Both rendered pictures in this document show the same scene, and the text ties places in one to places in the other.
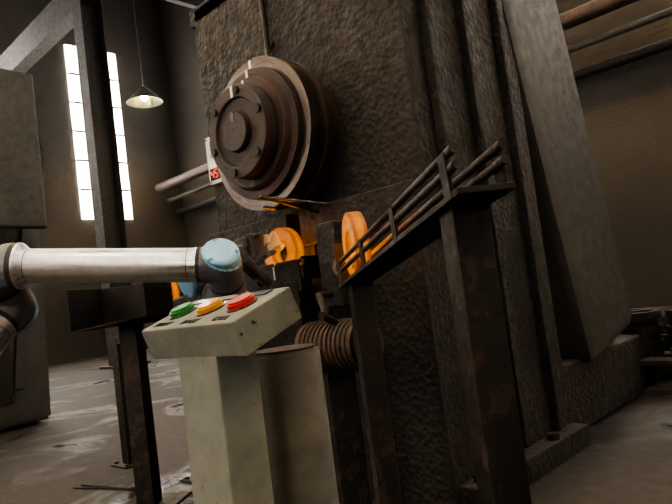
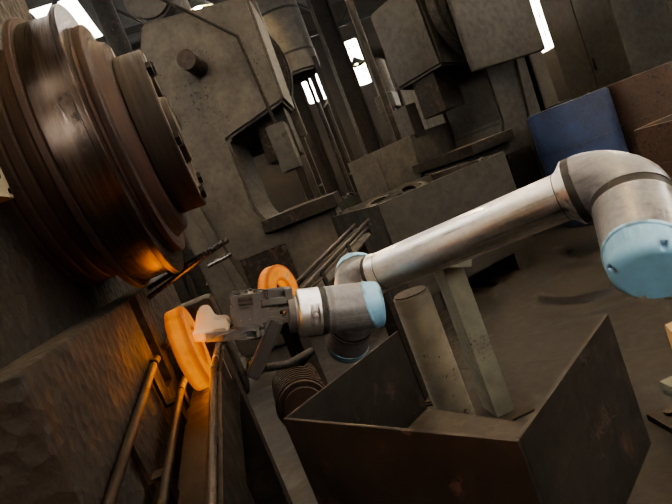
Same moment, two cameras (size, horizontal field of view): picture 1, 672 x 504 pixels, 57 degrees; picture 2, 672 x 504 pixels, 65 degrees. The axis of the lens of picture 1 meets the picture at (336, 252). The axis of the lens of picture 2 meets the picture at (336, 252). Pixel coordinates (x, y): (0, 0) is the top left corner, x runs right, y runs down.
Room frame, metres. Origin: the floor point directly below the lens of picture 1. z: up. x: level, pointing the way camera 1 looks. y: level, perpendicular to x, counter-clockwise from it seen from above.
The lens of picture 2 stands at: (2.47, 0.98, 0.92)
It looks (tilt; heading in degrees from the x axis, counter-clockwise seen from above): 7 degrees down; 218
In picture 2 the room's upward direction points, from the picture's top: 21 degrees counter-clockwise
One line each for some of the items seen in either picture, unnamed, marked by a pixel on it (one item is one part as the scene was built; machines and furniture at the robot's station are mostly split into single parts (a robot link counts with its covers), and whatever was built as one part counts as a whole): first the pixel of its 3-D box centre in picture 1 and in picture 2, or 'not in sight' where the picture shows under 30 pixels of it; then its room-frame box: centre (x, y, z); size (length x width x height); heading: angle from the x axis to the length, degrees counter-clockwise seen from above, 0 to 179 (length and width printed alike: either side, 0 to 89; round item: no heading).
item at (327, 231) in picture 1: (341, 263); (209, 351); (1.75, -0.01, 0.68); 0.11 x 0.08 x 0.24; 136
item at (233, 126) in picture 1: (241, 132); (164, 133); (1.84, 0.24, 1.11); 0.28 x 0.06 x 0.28; 46
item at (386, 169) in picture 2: not in sight; (412, 196); (-2.26, -1.50, 0.55); 1.10 x 0.53 x 1.10; 66
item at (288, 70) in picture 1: (266, 135); (110, 153); (1.91, 0.17, 1.11); 0.47 x 0.06 x 0.47; 46
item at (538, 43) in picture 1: (484, 208); not in sight; (2.75, -0.68, 0.89); 1.04 x 0.95 x 1.78; 136
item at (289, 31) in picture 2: not in sight; (314, 117); (-5.75, -4.67, 2.25); 0.92 x 0.92 x 4.50
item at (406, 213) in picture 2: not in sight; (426, 235); (-0.72, -0.70, 0.39); 1.03 x 0.83 x 0.77; 151
